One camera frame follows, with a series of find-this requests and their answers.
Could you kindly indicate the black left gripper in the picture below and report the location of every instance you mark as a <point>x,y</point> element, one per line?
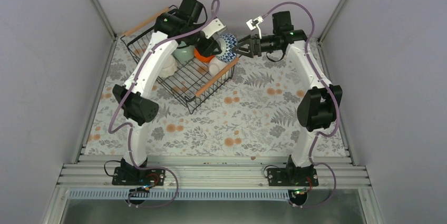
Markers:
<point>207,49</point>

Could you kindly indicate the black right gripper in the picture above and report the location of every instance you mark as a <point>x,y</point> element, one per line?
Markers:
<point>252,50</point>

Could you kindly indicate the mint green bowl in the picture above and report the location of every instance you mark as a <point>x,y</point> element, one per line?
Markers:
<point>184,54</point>

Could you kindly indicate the white scalloped bowl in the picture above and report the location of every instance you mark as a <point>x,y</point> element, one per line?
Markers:
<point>169,68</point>

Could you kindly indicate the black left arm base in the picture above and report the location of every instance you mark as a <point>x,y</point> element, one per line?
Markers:
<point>127,175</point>

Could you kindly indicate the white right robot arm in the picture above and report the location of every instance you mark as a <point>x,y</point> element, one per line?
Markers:
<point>318,112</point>

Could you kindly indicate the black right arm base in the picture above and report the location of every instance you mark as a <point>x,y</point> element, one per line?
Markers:
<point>291,175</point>

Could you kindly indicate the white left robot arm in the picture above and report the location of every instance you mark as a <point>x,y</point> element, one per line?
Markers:
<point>135,108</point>

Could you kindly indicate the orange glossy bowl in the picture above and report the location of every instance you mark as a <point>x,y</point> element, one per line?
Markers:
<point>202,58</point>

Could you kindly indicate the white ribbed bowl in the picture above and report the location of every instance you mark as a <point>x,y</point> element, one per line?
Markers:
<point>215,66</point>

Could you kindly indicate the floral table mat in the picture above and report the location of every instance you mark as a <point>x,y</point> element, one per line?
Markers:
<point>253,114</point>

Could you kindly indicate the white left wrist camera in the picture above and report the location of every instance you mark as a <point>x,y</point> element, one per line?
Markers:
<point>214,27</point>

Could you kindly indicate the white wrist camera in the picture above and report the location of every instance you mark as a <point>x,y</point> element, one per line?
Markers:
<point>214,27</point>
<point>253,24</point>

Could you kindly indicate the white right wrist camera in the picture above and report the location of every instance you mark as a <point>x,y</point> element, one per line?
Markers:
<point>253,24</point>

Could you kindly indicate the black wire dish rack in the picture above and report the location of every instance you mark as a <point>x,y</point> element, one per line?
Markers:
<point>188,78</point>

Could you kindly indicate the wooden rack handle near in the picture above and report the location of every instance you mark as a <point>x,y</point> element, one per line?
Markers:
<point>217,77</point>

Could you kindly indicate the wooden rack handle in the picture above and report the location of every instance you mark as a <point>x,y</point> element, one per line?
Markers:
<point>217,77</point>
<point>145,22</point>

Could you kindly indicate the wooden rack handle far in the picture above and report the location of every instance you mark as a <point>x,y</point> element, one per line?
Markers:
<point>145,22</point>

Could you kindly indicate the aluminium frame post left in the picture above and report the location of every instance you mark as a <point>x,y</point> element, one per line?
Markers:
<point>104,19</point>

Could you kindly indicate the aluminium frame post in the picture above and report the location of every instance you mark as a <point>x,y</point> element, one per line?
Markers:
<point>340,5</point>
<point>104,19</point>

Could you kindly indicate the aluminium frame post right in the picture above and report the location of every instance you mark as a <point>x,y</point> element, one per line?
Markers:
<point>340,5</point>

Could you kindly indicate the aluminium rail base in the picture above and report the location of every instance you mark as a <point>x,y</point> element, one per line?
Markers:
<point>205,178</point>

